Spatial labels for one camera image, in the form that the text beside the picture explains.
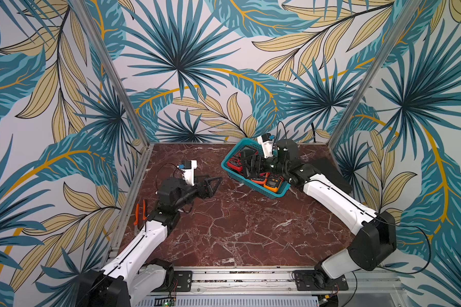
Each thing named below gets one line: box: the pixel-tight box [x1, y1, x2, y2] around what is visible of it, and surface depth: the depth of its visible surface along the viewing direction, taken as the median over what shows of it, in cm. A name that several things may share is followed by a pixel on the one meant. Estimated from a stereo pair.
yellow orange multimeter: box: [263, 174, 284, 194], surface depth 93 cm
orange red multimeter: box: [250, 172, 271, 185], surface depth 92 cm
